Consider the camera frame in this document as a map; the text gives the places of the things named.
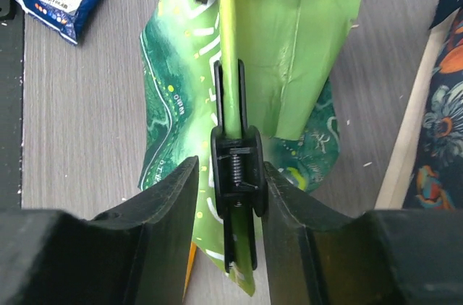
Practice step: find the green cat litter bag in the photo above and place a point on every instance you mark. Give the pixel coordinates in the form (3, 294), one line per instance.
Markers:
(288, 48)

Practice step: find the yellow plastic scoop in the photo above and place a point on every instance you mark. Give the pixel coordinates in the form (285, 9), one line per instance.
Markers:
(190, 263)

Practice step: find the beige canvas tote bag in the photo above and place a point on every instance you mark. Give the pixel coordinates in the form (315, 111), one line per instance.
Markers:
(425, 170)

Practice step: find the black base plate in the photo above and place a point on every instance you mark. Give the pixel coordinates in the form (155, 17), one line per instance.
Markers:
(12, 73)

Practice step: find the black bag clip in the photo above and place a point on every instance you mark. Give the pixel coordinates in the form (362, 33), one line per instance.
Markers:
(238, 171)

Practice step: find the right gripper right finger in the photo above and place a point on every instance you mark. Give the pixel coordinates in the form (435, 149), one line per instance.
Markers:
(316, 255)

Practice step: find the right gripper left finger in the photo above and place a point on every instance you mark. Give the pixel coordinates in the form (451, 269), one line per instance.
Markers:
(134, 253)

